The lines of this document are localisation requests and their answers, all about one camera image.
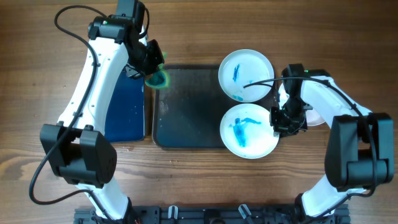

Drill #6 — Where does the green yellow sponge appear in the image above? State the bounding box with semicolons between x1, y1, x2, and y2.
145;62;170;90

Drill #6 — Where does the white plate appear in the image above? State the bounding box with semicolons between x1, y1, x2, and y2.
278;84;325;126
220;103;279;159
218;49;275;103

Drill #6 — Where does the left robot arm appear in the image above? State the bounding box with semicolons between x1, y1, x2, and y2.
40;1;164;223

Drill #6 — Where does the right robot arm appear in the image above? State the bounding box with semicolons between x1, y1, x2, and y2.
270;64;394;223

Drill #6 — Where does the black tray with blue water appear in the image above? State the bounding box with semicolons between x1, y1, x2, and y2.
105;71;146;142

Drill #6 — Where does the dark brown serving tray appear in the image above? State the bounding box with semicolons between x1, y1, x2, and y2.
151;63;280;149

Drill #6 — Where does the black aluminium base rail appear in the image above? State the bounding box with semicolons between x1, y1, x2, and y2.
73;203;351;224

